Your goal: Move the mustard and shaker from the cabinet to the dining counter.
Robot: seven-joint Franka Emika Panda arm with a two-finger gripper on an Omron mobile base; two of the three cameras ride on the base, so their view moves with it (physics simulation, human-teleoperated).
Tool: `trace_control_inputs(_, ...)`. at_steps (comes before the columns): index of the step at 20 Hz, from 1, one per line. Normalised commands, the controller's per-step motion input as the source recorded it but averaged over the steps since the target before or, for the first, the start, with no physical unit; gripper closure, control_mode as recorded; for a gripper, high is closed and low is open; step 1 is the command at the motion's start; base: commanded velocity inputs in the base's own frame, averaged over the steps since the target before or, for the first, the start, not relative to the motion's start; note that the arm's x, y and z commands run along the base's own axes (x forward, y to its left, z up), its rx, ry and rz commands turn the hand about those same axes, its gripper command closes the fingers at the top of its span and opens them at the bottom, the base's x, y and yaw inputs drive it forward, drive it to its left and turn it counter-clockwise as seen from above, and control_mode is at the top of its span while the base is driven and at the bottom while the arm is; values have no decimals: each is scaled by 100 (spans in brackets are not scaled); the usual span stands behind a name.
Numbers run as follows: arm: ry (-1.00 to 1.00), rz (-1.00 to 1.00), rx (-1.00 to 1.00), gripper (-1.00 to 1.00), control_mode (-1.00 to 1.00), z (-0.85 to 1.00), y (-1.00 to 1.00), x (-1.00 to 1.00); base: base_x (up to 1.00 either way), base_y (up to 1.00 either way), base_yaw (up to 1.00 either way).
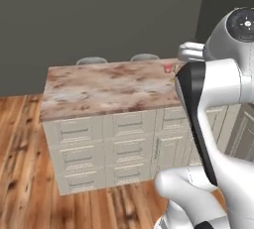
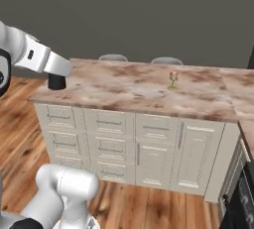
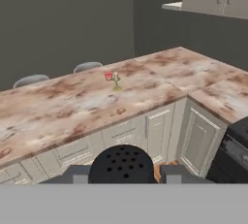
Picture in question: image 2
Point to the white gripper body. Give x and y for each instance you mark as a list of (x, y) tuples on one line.
[(59, 65)]

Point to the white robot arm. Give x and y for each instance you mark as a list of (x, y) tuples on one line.
[(67, 186)]

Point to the narrow white cabinet door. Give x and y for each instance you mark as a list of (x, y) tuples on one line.
[(155, 163)]

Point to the wide white cabinet door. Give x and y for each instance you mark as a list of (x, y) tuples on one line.
[(196, 157)]

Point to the white drawer front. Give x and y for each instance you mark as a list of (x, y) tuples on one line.
[(109, 115), (110, 142), (61, 110), (66, 137), (114, 167), (157, 122), (71, 161)]

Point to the grey stool back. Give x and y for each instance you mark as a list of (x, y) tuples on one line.
[(167, 61), (113, 57)]

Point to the small glass with red flower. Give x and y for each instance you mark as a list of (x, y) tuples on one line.
[(173, 80)]

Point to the dark tall fitting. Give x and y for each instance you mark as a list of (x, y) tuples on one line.
[(251, 59)]

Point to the black oven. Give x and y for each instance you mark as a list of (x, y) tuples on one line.
[(243, 200)]

